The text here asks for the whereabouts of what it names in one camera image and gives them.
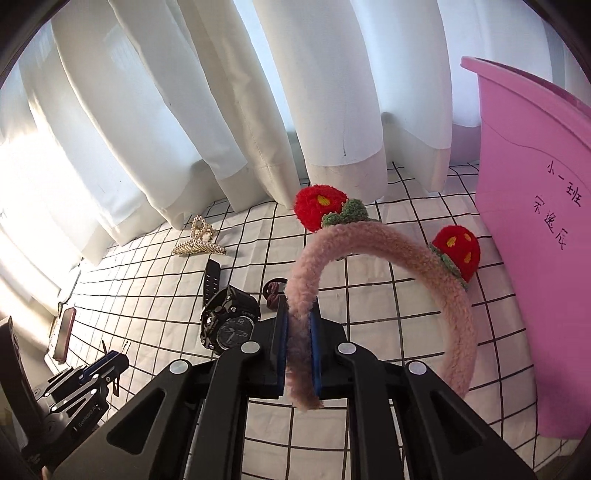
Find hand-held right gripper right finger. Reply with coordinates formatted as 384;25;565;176
310;306;537;480

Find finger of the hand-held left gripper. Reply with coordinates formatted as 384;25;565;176
45;353;131;398
50;378;112;417

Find phone in red case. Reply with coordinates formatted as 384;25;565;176
52;306;78;363

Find white curtain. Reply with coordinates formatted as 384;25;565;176
0;0;591;267

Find purple plastic basin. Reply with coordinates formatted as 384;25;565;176
460;56;591;440

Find black grid white tablecloth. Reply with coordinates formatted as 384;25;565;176
44;159;552;480

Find pearl hair claw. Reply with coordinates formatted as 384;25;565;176
171;214;227;257

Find pink strawberry headband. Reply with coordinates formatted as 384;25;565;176
283;182;481;412

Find black wrist watch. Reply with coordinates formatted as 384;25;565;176
199;258;262;356

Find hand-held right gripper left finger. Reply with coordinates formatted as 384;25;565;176
60;302;294;480

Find dark hair tie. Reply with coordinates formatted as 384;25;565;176
262;276;290;309

